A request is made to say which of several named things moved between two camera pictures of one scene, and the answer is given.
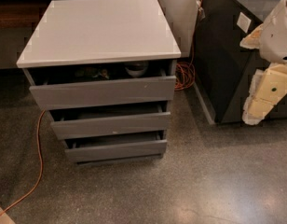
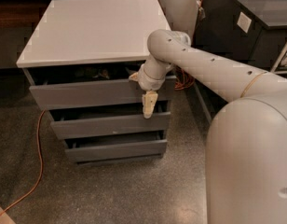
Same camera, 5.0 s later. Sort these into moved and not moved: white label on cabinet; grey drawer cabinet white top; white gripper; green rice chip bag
Moved: white gripper
Not moved: grey drawer cabinet white top; green rice chip bag; white label on cabinet
